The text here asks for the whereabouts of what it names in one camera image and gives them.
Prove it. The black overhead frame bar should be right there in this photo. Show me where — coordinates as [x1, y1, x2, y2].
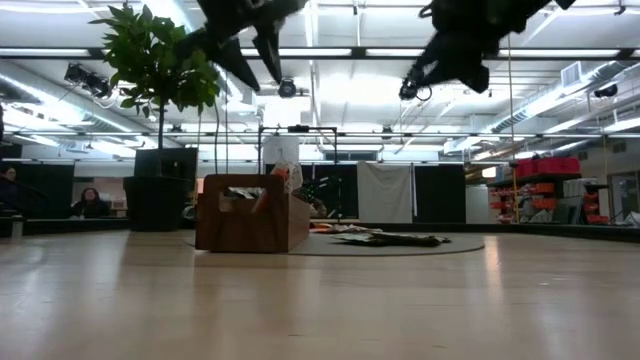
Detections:
[0, 45, 640, 61]

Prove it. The black partition panel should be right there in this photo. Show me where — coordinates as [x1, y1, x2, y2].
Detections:
[414, 163, 467, 225]

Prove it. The white cloth panel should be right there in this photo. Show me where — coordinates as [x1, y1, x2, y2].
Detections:
[357, 162, 415, 225]

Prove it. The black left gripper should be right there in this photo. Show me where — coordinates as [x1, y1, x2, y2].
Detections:
[177, 0, 309, 93]

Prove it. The shelf with red bins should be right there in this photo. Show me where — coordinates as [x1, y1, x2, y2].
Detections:
[487, 156, 612, 226]

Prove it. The wide black partition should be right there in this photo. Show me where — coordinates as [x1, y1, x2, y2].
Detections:
[0, 160, 75, 221]

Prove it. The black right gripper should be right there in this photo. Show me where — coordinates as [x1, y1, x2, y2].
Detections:
[407, 0, 551, 95]

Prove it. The green potted plant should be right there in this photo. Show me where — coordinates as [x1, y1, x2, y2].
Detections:
[88, 3, 222, 232]

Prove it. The round grey mat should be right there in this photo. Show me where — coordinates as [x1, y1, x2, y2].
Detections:
[184, 232, 485, 258]

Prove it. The black ceiling spotlight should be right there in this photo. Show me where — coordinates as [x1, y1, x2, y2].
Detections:
[63, 62, 114, 100]

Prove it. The green yellow tea bag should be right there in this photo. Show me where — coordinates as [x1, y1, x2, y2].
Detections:
[330, 232, 401, 247]
[369, 230, 452, 247]

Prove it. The white square panel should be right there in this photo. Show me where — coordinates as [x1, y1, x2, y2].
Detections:
[263, 135, 300, 165]

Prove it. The black metal stand frame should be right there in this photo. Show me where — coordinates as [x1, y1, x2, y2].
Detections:
[257, 124, 340, 221]

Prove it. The person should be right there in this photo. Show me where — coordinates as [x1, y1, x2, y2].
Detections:
[69, 187, 112, 219]
[0, 166, 22, 214]

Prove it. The brown wooden tea box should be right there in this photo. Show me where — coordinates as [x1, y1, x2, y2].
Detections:
[194, 173, 311, 254]

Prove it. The black overhead camera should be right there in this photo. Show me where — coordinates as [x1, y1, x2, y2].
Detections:
[277, 77, 298, 100]

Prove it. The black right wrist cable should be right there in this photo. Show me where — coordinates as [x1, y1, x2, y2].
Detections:
[398, 79, 434, 102]

